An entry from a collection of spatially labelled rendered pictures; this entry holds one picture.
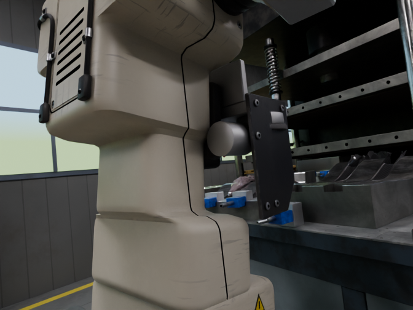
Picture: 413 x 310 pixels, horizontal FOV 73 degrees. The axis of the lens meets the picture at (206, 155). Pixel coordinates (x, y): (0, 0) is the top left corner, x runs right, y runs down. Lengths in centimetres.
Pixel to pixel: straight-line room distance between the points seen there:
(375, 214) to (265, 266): 35
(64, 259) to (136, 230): 291
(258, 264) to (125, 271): 57
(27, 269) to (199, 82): 292
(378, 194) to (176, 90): 49
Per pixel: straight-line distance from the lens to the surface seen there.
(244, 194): 85
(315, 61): 179
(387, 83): 156
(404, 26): 149
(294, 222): 71
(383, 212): 71
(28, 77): 329
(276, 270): 86
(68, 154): 322
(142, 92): 31
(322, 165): 168
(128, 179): 35
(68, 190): 321
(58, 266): 325
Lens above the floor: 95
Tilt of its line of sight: 3 degrees up
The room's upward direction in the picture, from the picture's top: 6 degrees counter-clockwise
